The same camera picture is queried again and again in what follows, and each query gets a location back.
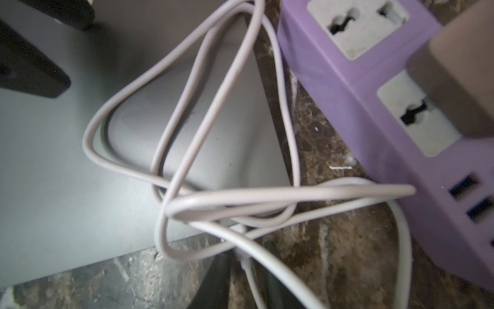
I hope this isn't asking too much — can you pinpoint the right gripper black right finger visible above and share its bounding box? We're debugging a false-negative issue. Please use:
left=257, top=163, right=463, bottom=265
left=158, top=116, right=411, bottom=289
left=262, top=243, right=307, bottom=309

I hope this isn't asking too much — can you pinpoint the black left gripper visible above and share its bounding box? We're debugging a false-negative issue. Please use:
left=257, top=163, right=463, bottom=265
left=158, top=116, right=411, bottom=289
left=1, top=1, right=95, bottom=99

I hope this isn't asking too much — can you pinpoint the dark grey laptop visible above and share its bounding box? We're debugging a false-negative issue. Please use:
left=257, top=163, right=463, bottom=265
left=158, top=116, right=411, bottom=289
left=1, top=1, right=289, bottom=288

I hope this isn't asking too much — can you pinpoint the beige charger plug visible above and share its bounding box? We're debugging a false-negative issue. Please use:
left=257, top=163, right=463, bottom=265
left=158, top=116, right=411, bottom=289
left=407, top=1, right=493, bottom=139

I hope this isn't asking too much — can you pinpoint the purple power strip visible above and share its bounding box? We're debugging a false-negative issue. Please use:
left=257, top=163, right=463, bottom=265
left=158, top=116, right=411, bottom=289
left=277, top=1, right=493, bottom=290

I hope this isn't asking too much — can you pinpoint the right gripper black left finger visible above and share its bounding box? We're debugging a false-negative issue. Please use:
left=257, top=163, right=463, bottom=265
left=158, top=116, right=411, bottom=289
left=187, top=252, right=233, bottom=309

